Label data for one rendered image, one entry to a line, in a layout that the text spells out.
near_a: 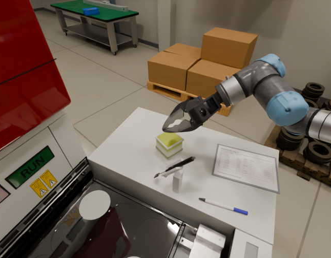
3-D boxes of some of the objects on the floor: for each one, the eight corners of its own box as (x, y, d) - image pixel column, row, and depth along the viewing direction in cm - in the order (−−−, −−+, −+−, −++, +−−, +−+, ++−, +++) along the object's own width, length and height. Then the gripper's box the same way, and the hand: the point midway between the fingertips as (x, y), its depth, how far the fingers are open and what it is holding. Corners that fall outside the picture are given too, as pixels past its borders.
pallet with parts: (369, 126, 223) (402, 93, 192) (359, 209, 151) (409, 178, 120) (291, 99, 265) (307, 68, 234) (253, 153, 193) (270, 120, 162)
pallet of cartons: (253, 91, 280) (274, 37, 227) (216, 126, 224) (232, 64, 171) (182, 64, 347) (185, 18, 295) (140, 86, 292) (135, 33, 239)
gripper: (230, 107, 59) (173, 137, 65) (216, 82, 58) (160, 115, 65) (233, 109, 51) (168, 144, 57) (216, 80, 50) (153, 119, 57)
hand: (165, 129), depth 58 cm, fingers closed
